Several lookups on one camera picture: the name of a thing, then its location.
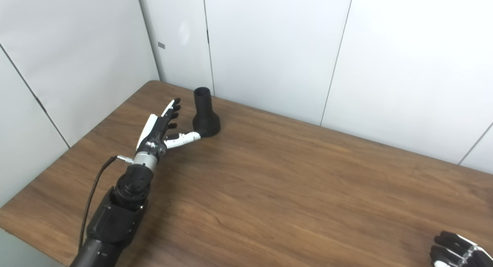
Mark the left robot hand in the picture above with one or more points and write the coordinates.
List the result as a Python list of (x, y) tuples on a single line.
[(156, 134)]

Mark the black nozzle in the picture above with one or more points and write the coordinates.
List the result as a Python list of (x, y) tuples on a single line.
[(206, 122)]

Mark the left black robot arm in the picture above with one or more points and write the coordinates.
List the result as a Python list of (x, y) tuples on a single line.
[(115, 220)]

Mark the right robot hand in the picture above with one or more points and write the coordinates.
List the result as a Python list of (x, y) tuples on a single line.
[(462, 255)]

